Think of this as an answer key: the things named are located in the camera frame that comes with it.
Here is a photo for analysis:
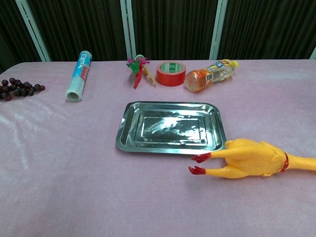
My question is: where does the yellow rubber chicken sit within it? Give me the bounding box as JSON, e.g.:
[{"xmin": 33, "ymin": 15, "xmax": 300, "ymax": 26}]
[{"xmin": 188, "ymin": 138, "xmax": 316, "ymax": 179}]

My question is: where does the stainless steel tray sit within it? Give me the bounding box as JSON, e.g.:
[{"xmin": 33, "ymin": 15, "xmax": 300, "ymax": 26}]
[{"xmin": 115, "ymin": 100, "xmax": 227, "ymax": 157}]

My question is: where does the red tape roll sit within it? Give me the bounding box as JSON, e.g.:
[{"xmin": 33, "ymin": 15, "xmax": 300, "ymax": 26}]
[{"xmin": 156, "ymin": 61, "xmax": 186, "ymax": 87}]

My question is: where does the colourful feather shuttlecock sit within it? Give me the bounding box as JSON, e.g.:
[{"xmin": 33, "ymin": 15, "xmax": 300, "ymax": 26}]
[{"xmin": 126, "ymin": 54, "xmax": 158, "ymax": 89}]

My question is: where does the orange drink bottle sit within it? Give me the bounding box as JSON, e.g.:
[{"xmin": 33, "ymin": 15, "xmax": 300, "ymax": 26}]
[{"xmin": 185, "ymin": 59, "xmax": 239, "ymax": 93}]

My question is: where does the pink table cloth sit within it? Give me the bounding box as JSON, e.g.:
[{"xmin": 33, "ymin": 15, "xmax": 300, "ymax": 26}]
[{"xmin": 0, "ymin": 59, "xmax": 316, "ymax": 237}]

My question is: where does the cling film roll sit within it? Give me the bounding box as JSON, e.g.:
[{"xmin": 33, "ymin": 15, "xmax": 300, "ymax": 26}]
[{"xmin": 65, "ymin": 50, "xmax": 92, "ymax": 102}]

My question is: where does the black curtain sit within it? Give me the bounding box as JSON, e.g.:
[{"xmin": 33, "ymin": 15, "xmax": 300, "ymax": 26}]
[{"xmin": 0, "ymin": 0, "xmax": 316, "ymax": 75}]

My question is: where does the dark red grape bunch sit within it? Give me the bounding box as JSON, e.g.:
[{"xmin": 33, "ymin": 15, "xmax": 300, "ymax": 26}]
[{"xmin": 0, "ymin": 78, "xmax": 46, "ymax": 101}]

